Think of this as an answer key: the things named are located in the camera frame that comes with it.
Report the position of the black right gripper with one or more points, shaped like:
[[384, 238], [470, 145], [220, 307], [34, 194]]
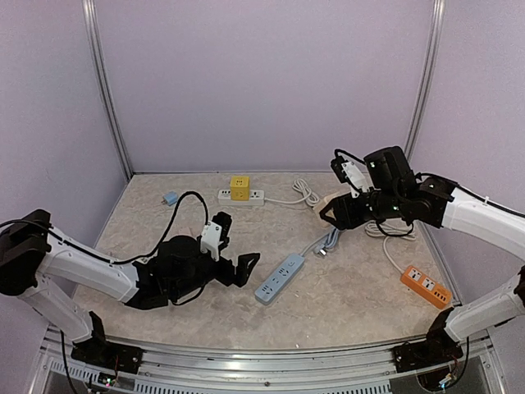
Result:
[[353, 209]]

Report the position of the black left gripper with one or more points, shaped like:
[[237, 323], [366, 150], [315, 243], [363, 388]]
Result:
[[228, 278]]

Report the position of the beige cube socket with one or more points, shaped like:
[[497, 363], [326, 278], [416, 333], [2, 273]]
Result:
[[322, 204]]

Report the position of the blue power strip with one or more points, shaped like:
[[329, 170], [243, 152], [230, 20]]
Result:
[[282, 276]]

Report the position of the white power strip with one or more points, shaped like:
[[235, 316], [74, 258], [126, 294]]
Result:
[[258, 197]]

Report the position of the yellow cube socket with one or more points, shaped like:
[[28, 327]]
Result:
[[240, 188]]

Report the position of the orange power strip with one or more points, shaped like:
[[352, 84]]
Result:
[[413, 278]]

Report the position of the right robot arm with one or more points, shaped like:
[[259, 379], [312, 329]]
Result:
[[398, 192]]

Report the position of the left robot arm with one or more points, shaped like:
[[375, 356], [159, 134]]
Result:
[[33, 251]]

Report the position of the blue plug adapter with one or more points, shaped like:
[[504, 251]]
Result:
[[170, 198]]

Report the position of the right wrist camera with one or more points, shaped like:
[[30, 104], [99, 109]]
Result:
[[347, 172]]

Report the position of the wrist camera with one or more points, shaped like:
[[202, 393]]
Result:
[[347, 172], [215, 235]]

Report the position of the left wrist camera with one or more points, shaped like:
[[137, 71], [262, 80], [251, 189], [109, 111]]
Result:
[[215, 235]]

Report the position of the front aluminium rail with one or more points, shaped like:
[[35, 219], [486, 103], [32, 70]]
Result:
[[366, 368]]

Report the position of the right aluminium frame post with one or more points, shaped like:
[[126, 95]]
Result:
[[425, 81]]

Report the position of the aluminium frame post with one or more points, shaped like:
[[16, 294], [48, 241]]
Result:
[[425, 81], [96, 51]]

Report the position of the left aluminium frame post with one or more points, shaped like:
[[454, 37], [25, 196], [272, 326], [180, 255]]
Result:
[[96, 51]]

